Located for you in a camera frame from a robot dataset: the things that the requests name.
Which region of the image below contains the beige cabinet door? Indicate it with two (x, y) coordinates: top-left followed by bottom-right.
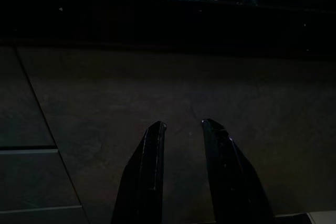
(14, 45), (336, 224)

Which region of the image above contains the beige drawer front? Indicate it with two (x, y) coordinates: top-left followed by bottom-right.
(0, 45), (57, 148)
(0, 149), (82, 210)
(0, 207), (91, 224)

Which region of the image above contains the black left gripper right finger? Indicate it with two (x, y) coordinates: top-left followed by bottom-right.
(201, 118), (272, 224)

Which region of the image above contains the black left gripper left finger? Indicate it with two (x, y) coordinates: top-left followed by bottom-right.
(111, 121), (167, 224)

